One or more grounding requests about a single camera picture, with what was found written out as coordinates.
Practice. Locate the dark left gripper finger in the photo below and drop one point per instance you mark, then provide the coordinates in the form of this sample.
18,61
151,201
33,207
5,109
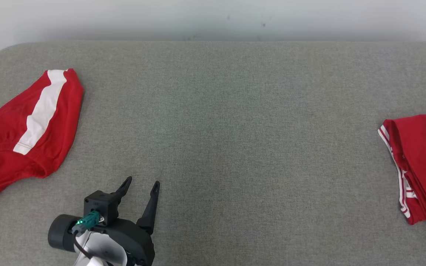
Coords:
150,212
124,187

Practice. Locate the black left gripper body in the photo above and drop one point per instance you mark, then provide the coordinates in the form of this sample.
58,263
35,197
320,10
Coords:
135,244

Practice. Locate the red shorts with white stripe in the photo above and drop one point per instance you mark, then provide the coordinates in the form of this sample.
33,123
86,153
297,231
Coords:
6,162

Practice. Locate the red shirt with white sleeves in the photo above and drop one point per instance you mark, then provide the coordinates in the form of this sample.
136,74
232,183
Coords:
423,162

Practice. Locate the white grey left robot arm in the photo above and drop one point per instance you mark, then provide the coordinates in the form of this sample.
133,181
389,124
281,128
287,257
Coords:
59,232

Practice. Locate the grey fabric sofa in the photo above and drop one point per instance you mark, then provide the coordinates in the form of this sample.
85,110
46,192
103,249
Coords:
235,129

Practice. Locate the green left camera connector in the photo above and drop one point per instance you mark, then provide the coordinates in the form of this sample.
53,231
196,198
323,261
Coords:
87,221

